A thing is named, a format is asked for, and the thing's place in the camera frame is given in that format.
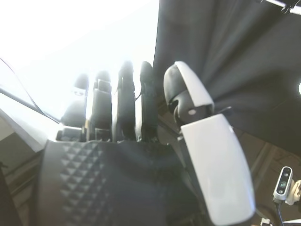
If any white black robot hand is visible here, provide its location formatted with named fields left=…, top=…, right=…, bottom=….
left=36, top=60, right=256, bottom=226

